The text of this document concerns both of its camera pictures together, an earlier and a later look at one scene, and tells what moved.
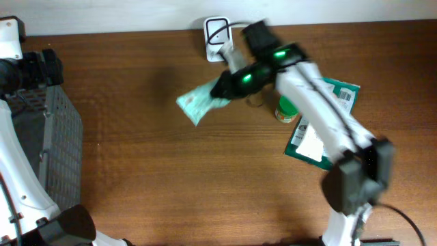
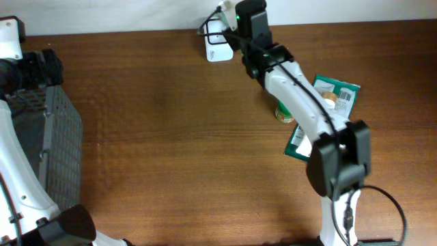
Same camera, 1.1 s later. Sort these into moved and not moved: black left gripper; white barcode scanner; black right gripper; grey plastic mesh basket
Moved: black right gripper
Not moved: grey plastic mesh basket; white barcode scanner; black left gripper
